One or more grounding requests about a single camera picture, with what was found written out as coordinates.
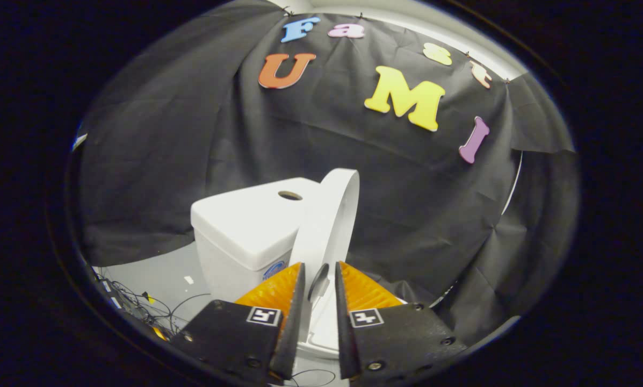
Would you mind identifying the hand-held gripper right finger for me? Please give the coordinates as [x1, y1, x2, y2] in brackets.
[335, 261, 468, 382]

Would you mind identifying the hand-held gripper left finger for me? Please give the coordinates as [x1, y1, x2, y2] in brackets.
[171, 262, 306, 385]

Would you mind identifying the black backdrop cloth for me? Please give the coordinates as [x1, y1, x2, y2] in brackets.
[77, 0, 580, 346]

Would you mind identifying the tangle of black cables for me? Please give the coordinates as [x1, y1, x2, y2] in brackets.
[90, 263, 214, 340]

